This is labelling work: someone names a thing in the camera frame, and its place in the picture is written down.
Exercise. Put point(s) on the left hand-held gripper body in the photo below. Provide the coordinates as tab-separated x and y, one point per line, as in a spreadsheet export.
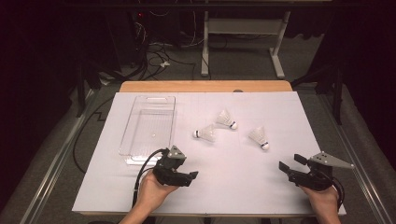
168	169

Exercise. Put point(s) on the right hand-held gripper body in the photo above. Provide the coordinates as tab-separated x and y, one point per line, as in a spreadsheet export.
317	180

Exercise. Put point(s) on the white shuttlecock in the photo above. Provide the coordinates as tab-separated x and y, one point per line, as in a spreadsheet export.
258	136
207	133
224	118

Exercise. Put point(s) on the clear plastic container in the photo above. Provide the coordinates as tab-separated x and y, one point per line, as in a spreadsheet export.
148	130

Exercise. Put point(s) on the person's right hand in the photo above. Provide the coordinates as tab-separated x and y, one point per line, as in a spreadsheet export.
325	200

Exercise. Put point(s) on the person's left hand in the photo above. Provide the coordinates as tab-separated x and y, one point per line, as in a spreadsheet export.
151	194

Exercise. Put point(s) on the black metal stand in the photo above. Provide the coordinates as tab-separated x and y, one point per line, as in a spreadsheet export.
81	93
337	93

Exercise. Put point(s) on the white plug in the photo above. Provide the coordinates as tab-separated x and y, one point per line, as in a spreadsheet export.
165	64

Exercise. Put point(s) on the black computer tower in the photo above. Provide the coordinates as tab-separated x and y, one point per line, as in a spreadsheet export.
124	37

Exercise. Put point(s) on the aluminium rail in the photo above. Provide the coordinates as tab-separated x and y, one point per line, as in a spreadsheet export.
361	174
53	168

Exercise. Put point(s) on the white metal stand frame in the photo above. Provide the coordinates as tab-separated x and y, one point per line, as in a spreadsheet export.
243	26

